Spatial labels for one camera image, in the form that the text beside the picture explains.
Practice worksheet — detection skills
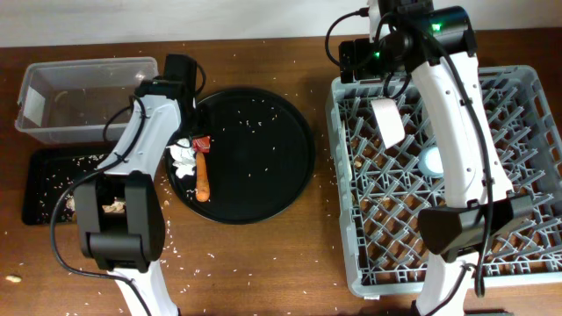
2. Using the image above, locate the grey round plate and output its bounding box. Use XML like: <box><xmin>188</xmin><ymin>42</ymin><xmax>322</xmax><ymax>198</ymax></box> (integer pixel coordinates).
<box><xmin>421</xmin><ymin>105</ymin><xmax>435</xmax><ymax>139</ymax></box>

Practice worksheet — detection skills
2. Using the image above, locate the grey dishwasher rack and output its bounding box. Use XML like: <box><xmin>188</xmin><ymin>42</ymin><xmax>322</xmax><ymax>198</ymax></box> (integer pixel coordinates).
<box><xmin>326</xmin><ymin>66</ymin><xmax>561</xmax><ymax>299</ymax></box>

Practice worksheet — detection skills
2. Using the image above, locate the white tissue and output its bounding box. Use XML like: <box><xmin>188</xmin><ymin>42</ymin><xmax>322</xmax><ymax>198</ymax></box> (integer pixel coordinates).
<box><xmin>169</xmin><ymin>145</ymin><xmax>196</xmax><ymax>179</ymax></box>

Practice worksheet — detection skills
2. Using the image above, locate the orange carrot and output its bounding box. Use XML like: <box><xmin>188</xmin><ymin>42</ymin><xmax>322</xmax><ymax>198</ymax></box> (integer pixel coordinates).
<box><xmin>196</xmin><ymin>152</ymin><xmax>210</xmax><ymax>202</ymax></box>

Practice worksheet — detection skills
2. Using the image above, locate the light blue plastic cup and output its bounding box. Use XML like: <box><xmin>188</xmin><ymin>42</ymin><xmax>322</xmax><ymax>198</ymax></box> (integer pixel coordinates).
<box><xmin>418</xmin><ymin>146</ymin><xmax>443</xmax><ymax>178</ymax></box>

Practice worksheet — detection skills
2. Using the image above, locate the black rectangular tray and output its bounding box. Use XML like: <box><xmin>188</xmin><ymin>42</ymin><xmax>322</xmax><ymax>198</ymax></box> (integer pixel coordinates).
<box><xmin>21</xmin><ymin>145</ymin><xmax>112</xmax><ymax>226</ymax></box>

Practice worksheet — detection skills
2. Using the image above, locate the peanut on table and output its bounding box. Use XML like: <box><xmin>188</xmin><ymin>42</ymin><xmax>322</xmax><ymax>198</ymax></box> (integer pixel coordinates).
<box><xmin>5</xmin><ymin>275</ymin><xmax>22</xmax><ymax>283</ymax></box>

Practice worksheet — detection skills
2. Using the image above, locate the rice and food waste pile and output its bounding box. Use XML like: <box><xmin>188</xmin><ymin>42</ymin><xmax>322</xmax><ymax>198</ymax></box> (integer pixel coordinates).
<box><xmin>65</xmin><ymin>197</ymin><xmax>126</xmax><ymax>213</ymax></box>

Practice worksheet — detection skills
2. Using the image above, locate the red snack wrapper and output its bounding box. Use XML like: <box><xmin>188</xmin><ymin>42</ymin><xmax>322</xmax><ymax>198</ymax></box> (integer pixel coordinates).
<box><xmin>191</xmin><ymin>136</ymin><xmax>211</xmax><ymax>154</ymax></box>

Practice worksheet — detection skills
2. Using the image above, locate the clear plastic bin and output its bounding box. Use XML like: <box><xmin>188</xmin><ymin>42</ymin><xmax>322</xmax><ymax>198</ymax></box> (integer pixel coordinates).
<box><xmin>14</xmin><ymin>57</ymin><xmax>158</xmax><ymax>144</ymax></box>

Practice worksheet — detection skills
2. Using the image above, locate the round black tray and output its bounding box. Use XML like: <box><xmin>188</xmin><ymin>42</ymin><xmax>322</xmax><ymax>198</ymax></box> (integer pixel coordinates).
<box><xmin>164</xmin><ymin>88</ymin><xmax>315</xmax><ymax>225</ymax></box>

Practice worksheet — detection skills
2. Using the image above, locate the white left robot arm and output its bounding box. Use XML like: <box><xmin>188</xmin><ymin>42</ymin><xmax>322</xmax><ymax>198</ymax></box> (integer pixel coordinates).
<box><xmin>69</xmin><ymin>54</ymin><xmax>207</xmax><ymax>315</ymax></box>

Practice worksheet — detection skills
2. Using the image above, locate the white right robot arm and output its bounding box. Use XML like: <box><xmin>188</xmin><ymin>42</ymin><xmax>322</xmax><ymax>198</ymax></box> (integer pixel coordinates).
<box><xmin>333</xmin><ymin>1</ymin><xmax>533</xmax><ymax>315</ymax></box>

